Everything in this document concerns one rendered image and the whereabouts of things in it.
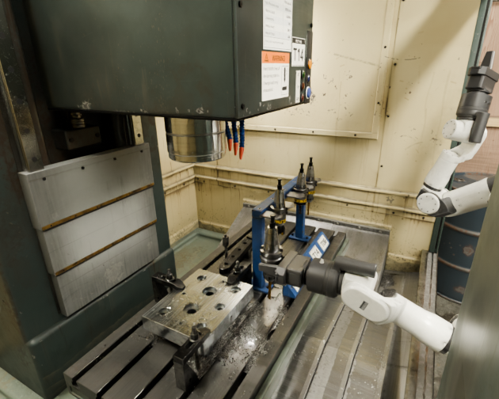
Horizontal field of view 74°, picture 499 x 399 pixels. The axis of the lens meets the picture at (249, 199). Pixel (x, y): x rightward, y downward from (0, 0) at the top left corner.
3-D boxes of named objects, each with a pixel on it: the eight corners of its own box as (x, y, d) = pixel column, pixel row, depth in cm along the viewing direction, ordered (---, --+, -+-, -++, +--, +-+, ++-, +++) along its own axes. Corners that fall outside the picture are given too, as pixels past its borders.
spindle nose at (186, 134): (183, 148, 101) (180, 108, 96) (234, 150, 97) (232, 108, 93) (157, 161, 86) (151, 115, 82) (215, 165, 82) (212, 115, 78)
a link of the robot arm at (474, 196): (439, 218, 128) (505, 199, 112) (426, 226, 120) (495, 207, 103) (426, 191, 130) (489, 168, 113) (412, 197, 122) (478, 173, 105)
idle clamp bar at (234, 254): (253, 252, 151) (253, 240, 149) (227, 284, 129) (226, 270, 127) (244, 250, 153) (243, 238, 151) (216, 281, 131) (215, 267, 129)
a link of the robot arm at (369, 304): (344, 281, 86) (394, 312, 82) (335, 301, 79) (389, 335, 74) (356, 263, 83) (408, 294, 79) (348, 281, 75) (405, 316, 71)
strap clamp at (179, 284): (188, 307, 117) (185, 271, 112) (183, 313, 114) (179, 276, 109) (161, 296, 123) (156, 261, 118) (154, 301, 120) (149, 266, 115)
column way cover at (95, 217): (164, 255, 150) (149, 142, 131) (66, 321, 112) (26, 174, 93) (155, 252, 153) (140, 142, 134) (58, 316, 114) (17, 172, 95)
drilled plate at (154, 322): (253, 297, 115) (253, 285, 114) (203, 356, 92) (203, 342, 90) (199, 279, 126) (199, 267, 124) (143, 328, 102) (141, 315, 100)
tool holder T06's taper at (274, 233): (264, 244, 92) (265, 222, 90) (280, 245, 91) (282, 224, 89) (261, 252, 88) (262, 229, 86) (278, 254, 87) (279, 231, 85)
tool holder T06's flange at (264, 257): (262, 249, 94) (262, 241, 93) (283, 252, 93) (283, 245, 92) (257, 261, 89) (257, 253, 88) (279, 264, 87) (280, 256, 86)
